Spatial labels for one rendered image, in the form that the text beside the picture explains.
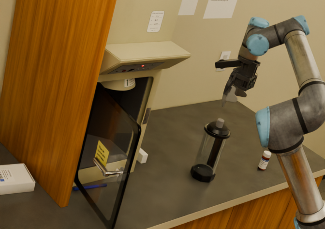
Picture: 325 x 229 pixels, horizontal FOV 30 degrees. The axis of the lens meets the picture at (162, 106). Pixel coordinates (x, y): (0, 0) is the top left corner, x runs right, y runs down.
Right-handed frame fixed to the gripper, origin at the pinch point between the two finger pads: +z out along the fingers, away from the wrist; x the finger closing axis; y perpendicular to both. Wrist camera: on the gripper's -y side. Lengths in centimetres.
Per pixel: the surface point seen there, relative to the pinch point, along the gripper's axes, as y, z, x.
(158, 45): -17.6, -21.9, -33.6
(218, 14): -41, -13, 58
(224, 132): 4.0, 11.7, -2.1
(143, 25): -22, -28, -39
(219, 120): 0.4, 8.2, -1.5
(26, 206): -27, 35, -74
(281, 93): -20, 40, 138
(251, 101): -28, 42, 111
